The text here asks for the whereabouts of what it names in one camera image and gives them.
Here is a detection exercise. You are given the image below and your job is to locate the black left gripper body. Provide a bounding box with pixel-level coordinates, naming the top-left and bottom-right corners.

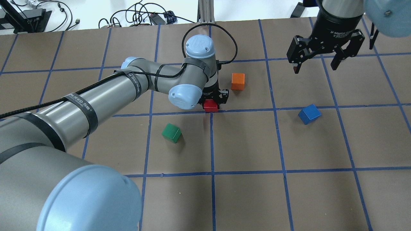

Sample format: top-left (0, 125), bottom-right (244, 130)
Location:
top-left (198, 81), bottom-right (229, 109)

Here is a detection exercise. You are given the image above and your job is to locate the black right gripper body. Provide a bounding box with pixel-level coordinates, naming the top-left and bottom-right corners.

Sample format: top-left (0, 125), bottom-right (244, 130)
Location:
top-left (286, 9), bottom-right (365, 64)

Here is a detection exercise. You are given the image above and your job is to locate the red wooden block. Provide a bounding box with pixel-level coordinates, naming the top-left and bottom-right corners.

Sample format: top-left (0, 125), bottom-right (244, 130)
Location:
top-left (203, 99), bottom-right (220, 113)

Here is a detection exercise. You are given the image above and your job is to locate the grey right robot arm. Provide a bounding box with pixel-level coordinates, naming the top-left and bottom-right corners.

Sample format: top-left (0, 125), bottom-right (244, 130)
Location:
top-left (286, 0), bottom-right (411, 74)

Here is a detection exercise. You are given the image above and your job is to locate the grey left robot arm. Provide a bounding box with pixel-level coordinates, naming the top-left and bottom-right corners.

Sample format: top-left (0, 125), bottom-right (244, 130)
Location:
top-left (1, 35), bottom-right (227, 231)

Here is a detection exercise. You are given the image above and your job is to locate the orange wooden block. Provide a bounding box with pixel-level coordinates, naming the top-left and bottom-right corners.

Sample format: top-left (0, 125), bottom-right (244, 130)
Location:
top-left (231, 73), bottom-right (245, 90)

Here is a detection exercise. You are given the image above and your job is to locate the blue wooden block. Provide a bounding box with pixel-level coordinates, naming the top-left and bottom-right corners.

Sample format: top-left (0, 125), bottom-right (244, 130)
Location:
top-left (298, 104), bottom-right (322, 125)

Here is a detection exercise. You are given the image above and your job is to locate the green wooden block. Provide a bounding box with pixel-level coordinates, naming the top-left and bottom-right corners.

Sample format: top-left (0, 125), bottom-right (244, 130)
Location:
top-left (162, 123), bottom-right (182, 143)

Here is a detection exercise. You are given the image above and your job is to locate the aluminium frame post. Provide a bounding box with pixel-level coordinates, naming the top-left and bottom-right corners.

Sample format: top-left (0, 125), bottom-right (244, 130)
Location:
top-left (197, 0), bottom-right (215, 23)

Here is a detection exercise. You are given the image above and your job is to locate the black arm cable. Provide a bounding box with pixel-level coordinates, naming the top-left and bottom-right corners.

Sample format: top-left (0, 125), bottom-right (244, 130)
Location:
top-left (0, 23), bottom-right (238, 119)

